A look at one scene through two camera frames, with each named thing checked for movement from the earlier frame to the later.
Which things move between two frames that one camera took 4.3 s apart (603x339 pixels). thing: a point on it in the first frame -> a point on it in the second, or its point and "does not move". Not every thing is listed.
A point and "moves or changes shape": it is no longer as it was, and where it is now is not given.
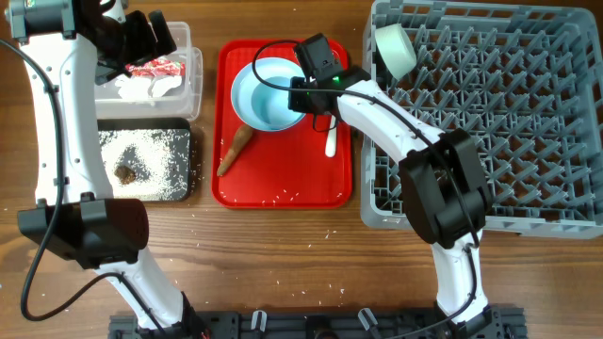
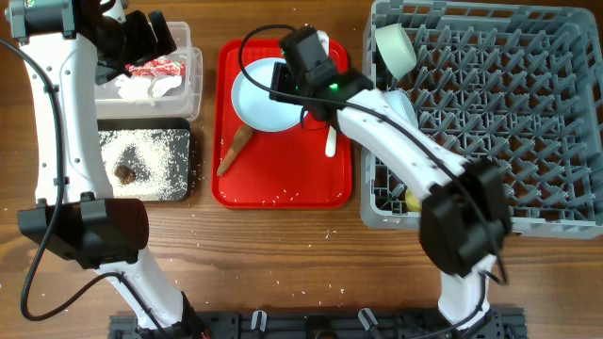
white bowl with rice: x=270 y=106 moves or changes shape
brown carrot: x=240 y=138 does not move
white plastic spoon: x=331 y=142 does not move
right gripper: x=296 y=102 -> x=282 y=77
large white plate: x=263 y=107 does not move
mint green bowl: x=396 y=49 does not move
